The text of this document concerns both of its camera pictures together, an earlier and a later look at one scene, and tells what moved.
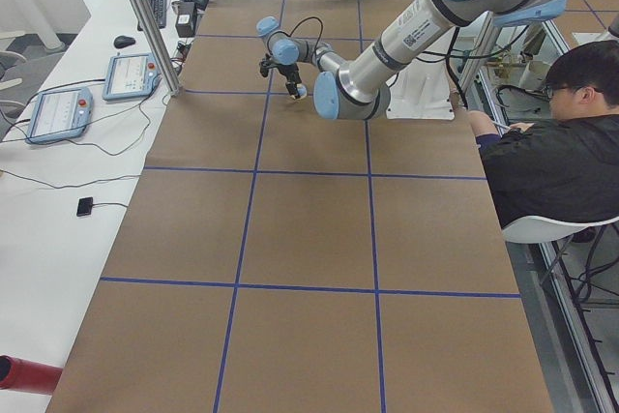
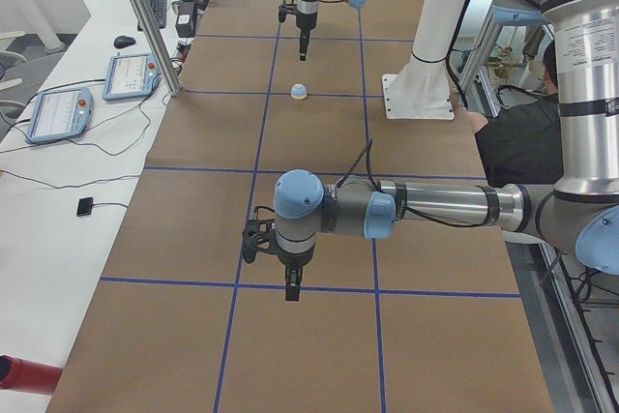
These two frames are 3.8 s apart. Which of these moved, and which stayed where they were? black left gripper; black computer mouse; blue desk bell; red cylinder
Moved: black left gripper
Stayed: black computer mouse; blue desk bell; red cylinder
